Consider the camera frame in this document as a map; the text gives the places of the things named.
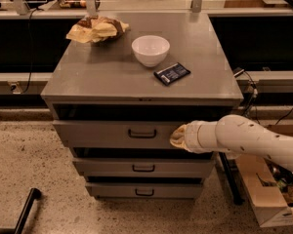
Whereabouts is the grey top drawer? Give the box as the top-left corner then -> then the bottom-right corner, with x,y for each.
53,120 -> 183,149

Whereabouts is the grey drawer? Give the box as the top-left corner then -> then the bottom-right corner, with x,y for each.
53,120 -> 183,149
73,158 -> 214,178
85,182 -> 203,199

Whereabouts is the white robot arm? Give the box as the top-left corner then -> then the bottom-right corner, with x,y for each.
170,115 -> 293,173

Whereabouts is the grey metal drawer cabinet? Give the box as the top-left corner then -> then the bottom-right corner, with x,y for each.
42,13 -> 242,185

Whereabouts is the grey bottom drawer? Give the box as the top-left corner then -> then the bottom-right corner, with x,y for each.
85,182 -> 203,199

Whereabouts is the grey middle drawer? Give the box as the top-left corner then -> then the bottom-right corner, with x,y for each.
73,158 -> 214,178

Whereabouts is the dark blue snack packet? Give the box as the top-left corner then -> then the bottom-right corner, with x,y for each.
153,62 -> 190,86

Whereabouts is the white ceramic bowl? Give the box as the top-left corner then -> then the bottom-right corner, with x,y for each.
132,35 -> 170,67

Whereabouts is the cardboard box with cans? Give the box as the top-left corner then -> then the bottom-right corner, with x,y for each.
236,154 -> 293,227

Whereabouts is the crumpled brown chip bag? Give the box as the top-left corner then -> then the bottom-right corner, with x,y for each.
66,16 -> 129,43

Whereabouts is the black metal floor bar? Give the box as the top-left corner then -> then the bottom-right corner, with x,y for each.
14,188 -> 42,234

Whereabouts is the black cable right side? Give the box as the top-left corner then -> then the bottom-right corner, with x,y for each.
233,67 -> 293,126

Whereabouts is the black cable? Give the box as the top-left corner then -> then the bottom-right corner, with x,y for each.
21,7 -> 43,95
233,67 -> 293,126

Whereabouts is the black cable left side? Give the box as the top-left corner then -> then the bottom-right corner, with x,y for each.
21,7 -> 43,95

